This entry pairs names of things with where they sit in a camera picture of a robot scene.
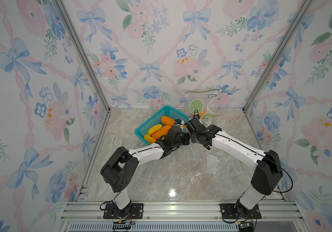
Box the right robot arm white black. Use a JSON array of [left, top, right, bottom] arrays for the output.
[[186, 118, 284, 218]]

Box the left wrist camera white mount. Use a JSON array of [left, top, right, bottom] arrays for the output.
[[174, 119, 185, 126]]

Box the orange mango top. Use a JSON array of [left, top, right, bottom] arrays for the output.
[[161, 116, 175, 126]]

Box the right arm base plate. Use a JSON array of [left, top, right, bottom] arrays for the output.
[[219, 204, 262, 220]]

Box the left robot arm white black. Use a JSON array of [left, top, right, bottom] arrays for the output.
[[100, 126, 190, 211]]

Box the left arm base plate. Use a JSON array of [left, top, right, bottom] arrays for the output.
[[100, 203, 144, 220]]

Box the aluminium front rail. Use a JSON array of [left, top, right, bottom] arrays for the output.
[[56, 200, 309, 232]]

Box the clear zip-top bag green print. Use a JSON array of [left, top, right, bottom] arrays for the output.
[[185, 90, 222, 126]]

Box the teal plastic mesh basket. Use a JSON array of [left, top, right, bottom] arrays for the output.
[[134, 105, 189, 146]]

